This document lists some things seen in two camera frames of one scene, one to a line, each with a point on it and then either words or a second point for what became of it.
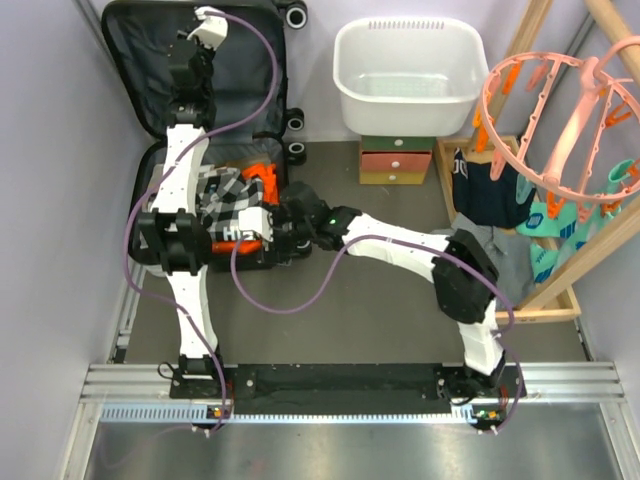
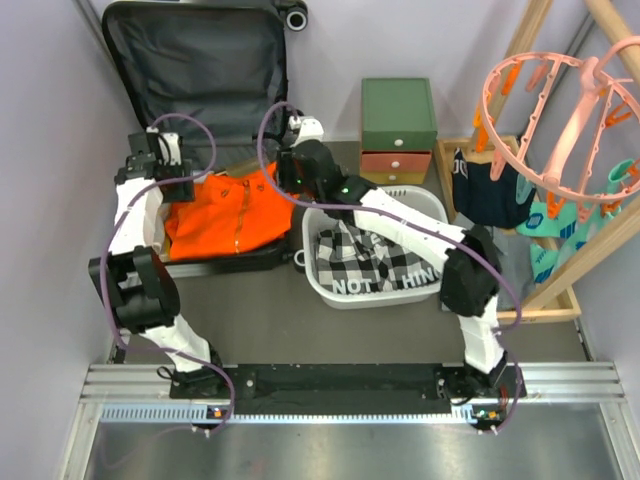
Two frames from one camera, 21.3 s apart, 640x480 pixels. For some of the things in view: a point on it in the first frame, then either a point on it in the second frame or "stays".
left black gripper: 206,51 to 184,193
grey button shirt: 510,253 stays
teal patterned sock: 540,221 stays
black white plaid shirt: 220,193 to 351,260
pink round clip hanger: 569,123 stays
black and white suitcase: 251,95 stays
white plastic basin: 412,76 to 426,200
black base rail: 347,390 stays
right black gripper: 279,216 to 286,166
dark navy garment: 484,201 stays
